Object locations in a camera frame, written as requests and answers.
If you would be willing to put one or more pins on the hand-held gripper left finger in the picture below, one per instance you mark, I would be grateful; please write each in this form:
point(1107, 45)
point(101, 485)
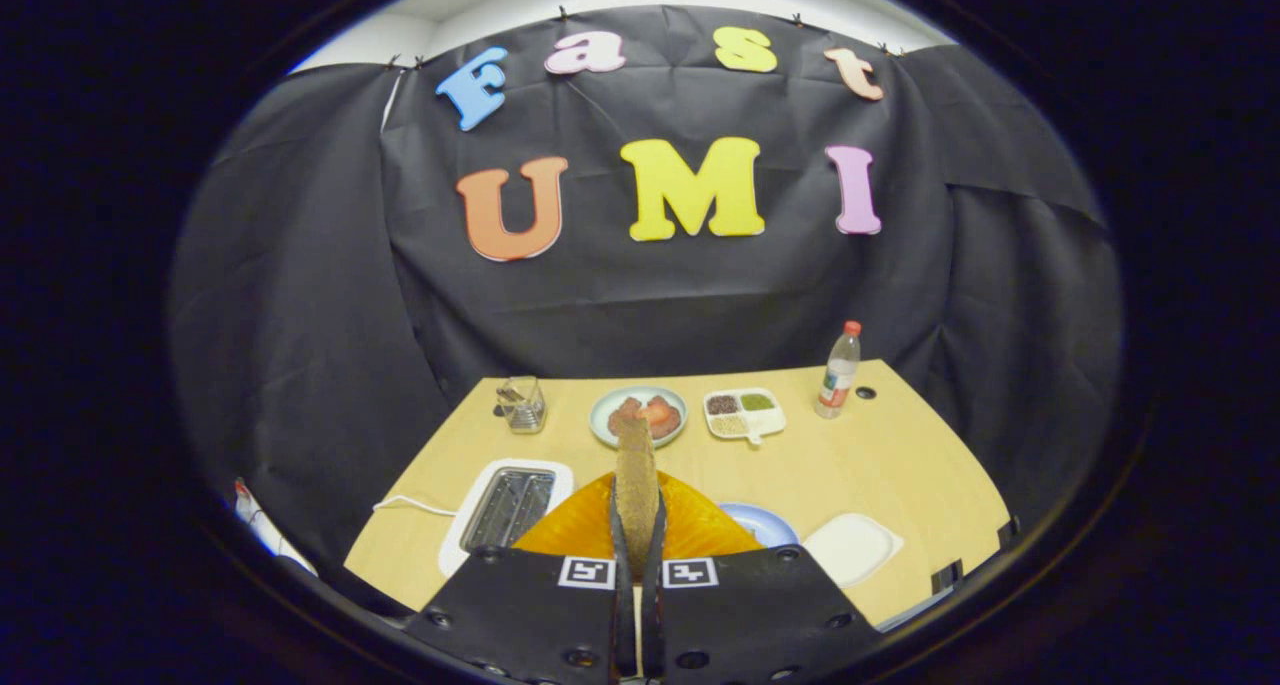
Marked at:
point(622, 615)

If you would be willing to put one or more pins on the toasted brown bread slice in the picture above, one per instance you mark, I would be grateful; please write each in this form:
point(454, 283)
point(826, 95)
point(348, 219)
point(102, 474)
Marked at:
point(636, 485)

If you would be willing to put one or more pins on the white square plate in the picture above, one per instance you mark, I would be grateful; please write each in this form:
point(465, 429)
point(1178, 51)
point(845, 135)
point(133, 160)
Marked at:
point(850, 550)

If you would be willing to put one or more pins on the brown meat slices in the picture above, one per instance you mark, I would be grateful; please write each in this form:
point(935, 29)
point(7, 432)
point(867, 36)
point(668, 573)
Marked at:
point(622, 410)

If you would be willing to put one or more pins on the pale green plate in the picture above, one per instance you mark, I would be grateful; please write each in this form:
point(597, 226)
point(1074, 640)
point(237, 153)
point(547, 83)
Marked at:
point(600, 420)

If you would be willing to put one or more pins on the light blue plate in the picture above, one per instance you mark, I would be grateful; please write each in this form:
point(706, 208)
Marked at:
point(765, 525)

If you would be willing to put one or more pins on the clear water bottle red cap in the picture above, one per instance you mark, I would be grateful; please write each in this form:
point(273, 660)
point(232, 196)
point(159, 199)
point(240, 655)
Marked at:
point(838, 375)

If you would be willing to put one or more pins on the clear glass utensil holder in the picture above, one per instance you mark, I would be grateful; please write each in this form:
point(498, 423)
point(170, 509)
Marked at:
point(525, 410)

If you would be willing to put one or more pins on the red tomato slices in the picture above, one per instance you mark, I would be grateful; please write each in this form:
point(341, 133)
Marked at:
point(663, 417)

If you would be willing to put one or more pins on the black backdrop cloth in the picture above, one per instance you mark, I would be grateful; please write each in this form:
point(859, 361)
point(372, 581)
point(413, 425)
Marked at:
point(650, 305)

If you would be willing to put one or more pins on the white bottle with red cap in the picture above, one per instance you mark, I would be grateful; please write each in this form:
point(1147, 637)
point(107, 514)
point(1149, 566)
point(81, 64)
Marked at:
point(270, 535)

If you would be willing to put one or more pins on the black table edge clamp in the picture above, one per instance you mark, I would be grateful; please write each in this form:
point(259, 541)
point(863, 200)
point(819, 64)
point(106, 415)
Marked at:
point(1008, 532)
point(946, 576)

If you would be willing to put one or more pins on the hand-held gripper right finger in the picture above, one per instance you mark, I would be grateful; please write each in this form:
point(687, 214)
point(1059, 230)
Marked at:
point(652, 615)

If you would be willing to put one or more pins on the white toaster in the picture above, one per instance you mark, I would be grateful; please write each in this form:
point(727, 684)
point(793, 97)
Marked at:
point(460, 535)

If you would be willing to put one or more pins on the white divided condiment dish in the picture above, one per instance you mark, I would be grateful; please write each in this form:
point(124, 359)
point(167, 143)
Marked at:
point(765, 420)

